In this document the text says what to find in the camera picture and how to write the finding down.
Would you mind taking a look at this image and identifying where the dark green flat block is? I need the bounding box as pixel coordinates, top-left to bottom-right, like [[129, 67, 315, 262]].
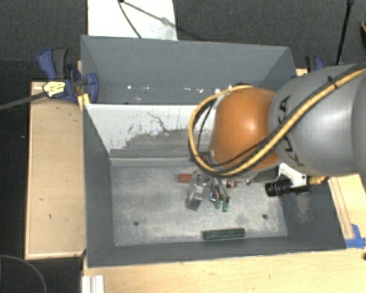
[[201, 228, 246, 241]]

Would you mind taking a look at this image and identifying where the grey metal bin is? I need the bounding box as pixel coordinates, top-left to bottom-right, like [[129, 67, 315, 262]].
[[80, 34, 347, 269]]

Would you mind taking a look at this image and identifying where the black cylinder on white bracket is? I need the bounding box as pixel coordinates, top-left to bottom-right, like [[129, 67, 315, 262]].
[[264, 162, 328, 198]]

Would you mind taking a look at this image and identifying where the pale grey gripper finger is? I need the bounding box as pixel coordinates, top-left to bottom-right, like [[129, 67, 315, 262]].
[[185, 173, 203, 212], [200, 173, 210, 204]]

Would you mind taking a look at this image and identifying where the pale wood board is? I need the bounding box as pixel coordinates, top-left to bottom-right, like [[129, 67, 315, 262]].
[[24, 81, 88, 261]]

